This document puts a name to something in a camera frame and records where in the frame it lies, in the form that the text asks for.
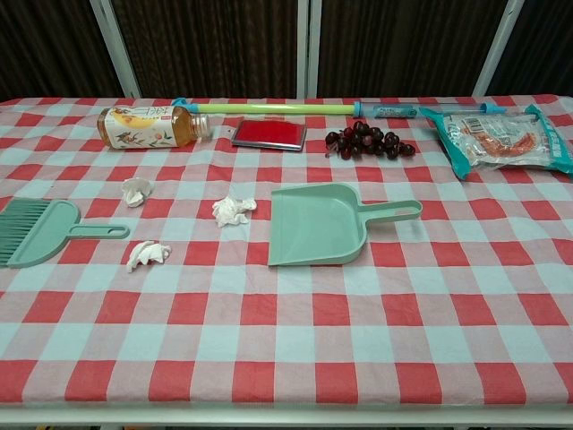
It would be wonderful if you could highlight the green plastic dustpan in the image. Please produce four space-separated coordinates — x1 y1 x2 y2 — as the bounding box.
268 183 423 268

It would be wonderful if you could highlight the white paper scrap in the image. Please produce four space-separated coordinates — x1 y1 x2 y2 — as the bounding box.
211 194 259 229
124 239 174 275
121 176 154 209

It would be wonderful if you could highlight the green hand broom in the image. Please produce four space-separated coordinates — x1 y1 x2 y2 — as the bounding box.
0 198 131 270

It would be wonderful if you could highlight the red ink pad tin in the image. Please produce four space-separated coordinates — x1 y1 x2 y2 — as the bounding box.
230 118 308 152

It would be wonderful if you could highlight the long blue-yellow stick toy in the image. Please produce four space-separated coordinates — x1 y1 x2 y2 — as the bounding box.
170 97 507 122

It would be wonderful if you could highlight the dark red grape bunch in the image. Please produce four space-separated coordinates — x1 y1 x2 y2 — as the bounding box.
324 120 417 161

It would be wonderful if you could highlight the red white checkered tablecloth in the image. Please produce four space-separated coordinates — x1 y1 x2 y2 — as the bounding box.
0 95 573 407

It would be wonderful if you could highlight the amber tea bottle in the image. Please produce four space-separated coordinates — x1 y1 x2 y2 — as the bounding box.
97 105 212 151

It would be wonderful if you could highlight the teal clear snack bag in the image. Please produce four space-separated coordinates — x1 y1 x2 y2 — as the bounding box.
418 103 573 182

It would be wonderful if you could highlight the white partition post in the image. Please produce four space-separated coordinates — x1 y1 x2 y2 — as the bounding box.
89 0 142 99
471 0 539 98
295 0 323 99

